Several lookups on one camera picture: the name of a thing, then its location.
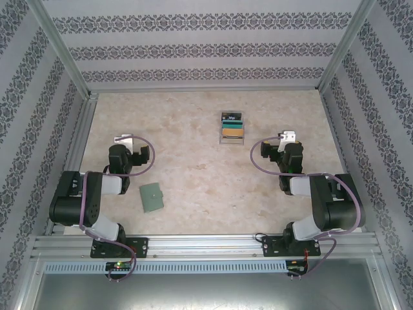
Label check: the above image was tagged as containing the clear acrylic card stand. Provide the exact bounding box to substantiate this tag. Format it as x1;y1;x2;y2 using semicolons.
218;110;245;147

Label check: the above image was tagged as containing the green card holder wallet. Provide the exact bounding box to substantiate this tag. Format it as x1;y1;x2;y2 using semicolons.
139;182;165;213

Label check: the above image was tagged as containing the black VIP card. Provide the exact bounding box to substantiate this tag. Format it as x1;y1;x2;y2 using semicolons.
221;111;243;123

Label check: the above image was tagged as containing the circuit board with green light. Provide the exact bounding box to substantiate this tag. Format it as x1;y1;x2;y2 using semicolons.
105;261;134;271

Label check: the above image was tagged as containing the galvanised metal sheet panel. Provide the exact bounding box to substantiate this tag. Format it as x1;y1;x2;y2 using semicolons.
19;258;399;310

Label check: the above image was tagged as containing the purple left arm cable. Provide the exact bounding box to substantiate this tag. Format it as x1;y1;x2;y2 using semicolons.
79;135;157;284

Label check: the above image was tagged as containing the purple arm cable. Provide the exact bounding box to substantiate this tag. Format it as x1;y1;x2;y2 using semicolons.
250;136;362;282
79;135;157;284

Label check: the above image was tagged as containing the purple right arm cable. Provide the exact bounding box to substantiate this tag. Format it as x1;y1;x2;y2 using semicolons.
250;136;362;282

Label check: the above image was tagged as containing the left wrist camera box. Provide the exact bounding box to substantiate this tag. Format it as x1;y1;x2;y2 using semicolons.
114;134;134;152

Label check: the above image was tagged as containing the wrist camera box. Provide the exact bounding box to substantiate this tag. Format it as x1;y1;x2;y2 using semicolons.
114;134;134;152
277;130;297;152

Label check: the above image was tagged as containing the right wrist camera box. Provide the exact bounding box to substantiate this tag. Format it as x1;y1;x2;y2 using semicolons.
277;130;297;152

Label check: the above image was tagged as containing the aluminium side rail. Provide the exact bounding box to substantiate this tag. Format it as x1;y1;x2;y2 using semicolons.
45;96;99;236
321;92;370;234

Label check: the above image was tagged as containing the aluminium frame crossbar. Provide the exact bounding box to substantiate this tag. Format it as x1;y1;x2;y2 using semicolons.
86;85;323;95

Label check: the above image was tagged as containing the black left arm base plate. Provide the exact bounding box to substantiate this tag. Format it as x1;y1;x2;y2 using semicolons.
90;237;149;259

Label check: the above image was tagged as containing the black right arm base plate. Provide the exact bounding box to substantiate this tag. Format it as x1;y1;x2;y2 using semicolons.
261;235;322;258

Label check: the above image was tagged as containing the aluminium mounting rail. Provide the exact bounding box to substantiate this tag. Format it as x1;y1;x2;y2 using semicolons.
30;234;383;259

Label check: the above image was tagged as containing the slotted grey cable duct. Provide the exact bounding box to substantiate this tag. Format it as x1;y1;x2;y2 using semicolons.
43;260;288;274

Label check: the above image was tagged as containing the aluminium frame post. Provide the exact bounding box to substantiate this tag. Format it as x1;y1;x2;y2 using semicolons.
32;0;93;99
317;0;377;94

